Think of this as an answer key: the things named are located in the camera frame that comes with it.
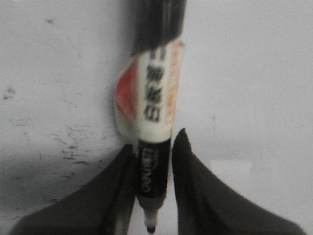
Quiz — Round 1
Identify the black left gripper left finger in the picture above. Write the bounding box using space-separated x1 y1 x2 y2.
10 144 137 235

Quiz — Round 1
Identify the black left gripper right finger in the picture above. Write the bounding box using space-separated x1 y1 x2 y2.
172 129 305 235

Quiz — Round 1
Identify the black and white whiteboard marker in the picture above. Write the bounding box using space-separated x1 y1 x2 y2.
114 0 186 234

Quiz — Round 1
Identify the white whiteboard with aluminium frame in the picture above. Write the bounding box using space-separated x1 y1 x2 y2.
0 0 313 235

